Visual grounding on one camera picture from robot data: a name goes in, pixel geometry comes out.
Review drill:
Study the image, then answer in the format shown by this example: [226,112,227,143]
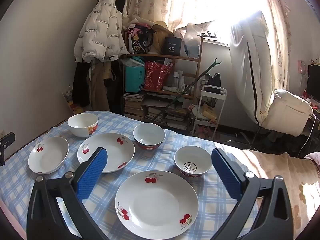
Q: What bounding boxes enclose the white bowl with cat print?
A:
[67,113,99,138]

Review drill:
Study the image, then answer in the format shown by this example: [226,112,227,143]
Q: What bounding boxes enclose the tan cardboard box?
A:
[201,104,218,120]

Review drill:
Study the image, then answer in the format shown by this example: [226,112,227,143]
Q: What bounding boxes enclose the medium cherry print plate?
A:
[77,133,135,174]

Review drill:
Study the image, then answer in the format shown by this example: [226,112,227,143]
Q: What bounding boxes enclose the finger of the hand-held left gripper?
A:
[0,132,16,167]

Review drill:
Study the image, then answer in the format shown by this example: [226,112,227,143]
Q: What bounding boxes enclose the white plastic bag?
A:
[175,23,203,58]

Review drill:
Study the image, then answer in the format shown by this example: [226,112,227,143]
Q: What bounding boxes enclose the small cherry print plate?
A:
[28,136,70,175]

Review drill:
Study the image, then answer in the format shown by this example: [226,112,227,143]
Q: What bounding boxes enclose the black monitor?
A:
[307,64,320,103]

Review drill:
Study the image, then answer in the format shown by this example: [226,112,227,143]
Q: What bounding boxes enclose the red patterned bag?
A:
[144,60,173,92]

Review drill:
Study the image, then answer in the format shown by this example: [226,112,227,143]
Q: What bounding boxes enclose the colourful patterned bag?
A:
[127,23,154,54]

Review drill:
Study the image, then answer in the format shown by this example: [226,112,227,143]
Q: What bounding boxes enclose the blue plaid blanket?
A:
[0,110,259,240]

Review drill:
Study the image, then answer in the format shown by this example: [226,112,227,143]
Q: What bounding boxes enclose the red bowl plain white inside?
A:
[133,123,166,150]

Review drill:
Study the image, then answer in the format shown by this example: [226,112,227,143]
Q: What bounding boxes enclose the beige fleece blanket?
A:
[220,142,320,240]

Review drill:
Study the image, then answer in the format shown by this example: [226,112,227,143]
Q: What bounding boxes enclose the black garment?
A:
[109,60,125,115]

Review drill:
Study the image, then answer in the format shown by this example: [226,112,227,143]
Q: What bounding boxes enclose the beige trousers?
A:
[86,60,112,112]

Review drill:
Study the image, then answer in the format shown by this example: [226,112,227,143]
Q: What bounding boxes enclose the white padded coat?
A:
[229,10,274,125]

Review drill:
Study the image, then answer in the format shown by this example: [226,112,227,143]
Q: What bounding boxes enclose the red bowl printed inside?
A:
[174,146,213,177]

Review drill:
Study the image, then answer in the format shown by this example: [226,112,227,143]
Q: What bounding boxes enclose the stack of books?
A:
[124,92,145,120]

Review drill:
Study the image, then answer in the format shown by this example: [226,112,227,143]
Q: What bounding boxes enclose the white utility cart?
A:
[192,84,228,140]

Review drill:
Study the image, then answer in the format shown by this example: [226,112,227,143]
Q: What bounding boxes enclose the teal bag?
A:
[124,56,146,93]

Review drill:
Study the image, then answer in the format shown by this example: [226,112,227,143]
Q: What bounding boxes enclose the black bag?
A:
[206,73,222,88]

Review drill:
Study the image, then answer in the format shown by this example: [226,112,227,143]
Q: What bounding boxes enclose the wooden shelf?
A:
[120,34,203,130]

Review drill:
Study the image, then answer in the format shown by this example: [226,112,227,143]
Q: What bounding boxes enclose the dark coat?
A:
[72,61,92,108]

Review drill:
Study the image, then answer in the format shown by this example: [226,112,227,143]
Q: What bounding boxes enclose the pile of books and papers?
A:
[145,94,192,130]

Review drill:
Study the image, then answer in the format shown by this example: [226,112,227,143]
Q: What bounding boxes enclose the dark clothes pole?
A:
[152,58,222,120]

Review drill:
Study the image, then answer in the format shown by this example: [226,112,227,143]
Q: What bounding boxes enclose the white puffer jacket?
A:
[74,0,130,62]

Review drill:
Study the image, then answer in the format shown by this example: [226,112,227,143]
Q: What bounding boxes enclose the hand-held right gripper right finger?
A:
[211,147,294,240]

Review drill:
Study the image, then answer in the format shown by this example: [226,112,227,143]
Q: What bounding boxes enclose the tan straw hat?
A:
[151,21,174,54]

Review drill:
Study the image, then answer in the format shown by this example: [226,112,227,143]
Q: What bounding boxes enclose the large cherry print plate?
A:
[115,170,199,233]

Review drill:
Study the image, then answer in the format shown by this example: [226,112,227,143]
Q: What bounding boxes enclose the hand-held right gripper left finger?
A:
[26,147,108,240]

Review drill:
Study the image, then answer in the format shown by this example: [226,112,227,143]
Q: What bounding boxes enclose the white cable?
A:
[299,115,318,155]

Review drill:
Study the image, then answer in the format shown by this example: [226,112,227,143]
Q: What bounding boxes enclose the black box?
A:
[164,36,181,56]

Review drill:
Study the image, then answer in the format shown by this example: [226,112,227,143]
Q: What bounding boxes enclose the floral curtain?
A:
[126,0,198,30]
[260,0,294,93]

